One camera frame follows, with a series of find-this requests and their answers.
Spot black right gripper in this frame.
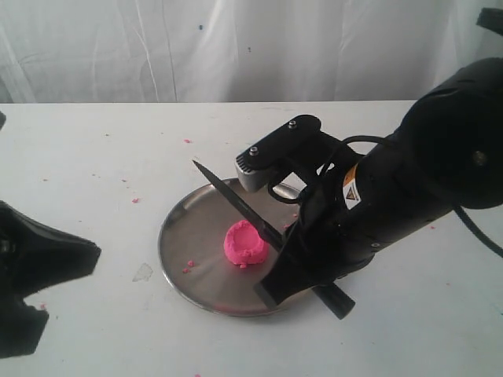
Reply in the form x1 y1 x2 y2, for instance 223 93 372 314
253 172 397 308

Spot pink dough lump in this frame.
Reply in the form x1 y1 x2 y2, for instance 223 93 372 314
223 220 269 268

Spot black knife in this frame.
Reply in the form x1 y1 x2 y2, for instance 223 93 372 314
193 160 355 320

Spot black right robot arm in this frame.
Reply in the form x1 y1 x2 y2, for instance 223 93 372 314
246 57 502 307

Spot round steel plate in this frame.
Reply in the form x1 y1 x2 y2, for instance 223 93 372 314
159 185 313 317

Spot white backdrop curtain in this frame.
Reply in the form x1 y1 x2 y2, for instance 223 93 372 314
1 1 502 103

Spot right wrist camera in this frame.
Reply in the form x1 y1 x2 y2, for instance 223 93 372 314
235 115 321 192

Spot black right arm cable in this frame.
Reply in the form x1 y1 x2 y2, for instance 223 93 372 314
267 135 503 256

